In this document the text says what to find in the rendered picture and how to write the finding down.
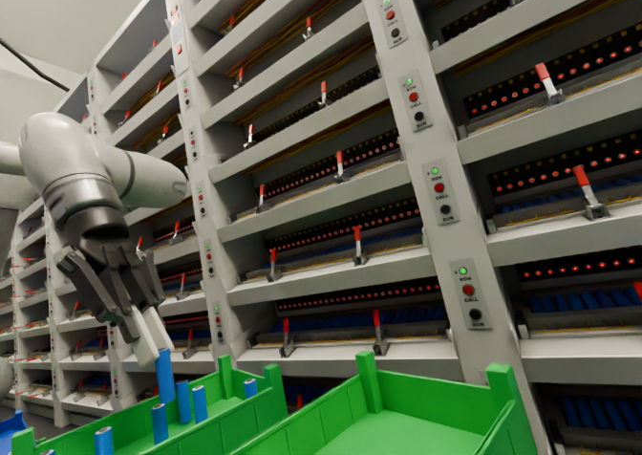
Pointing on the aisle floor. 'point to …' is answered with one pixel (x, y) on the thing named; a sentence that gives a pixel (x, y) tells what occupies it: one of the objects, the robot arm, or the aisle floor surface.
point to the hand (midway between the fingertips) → (148, 336)
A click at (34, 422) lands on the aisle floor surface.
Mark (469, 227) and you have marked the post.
